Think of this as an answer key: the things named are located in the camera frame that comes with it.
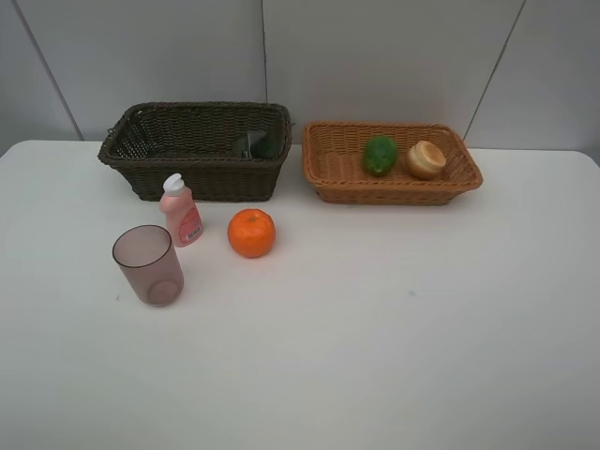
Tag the green lime fruit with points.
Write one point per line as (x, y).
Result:
(380, 155)

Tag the pink bottle white cap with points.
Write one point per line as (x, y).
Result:
(183, 220)

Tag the red yellow peach fruit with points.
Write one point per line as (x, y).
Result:
(425, 160)

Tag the dark green pump bottle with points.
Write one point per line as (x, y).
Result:
(255, 144)

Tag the light orange wicker basket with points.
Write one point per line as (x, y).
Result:
(333, 164)

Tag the dark brown wicker basket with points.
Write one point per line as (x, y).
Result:
(154, 140)

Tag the translucent purple plastic cup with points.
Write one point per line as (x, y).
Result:
(147, 258)

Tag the orange tangerine fruit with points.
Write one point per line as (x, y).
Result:
(252, 233)

